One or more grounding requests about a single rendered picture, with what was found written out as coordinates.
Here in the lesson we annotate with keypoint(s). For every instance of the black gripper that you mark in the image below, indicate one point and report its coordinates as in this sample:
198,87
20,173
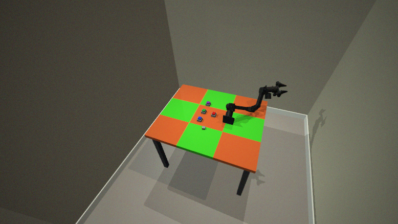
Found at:
276,88

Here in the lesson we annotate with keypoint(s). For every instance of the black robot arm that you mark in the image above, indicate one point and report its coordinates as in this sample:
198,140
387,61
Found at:
263,90

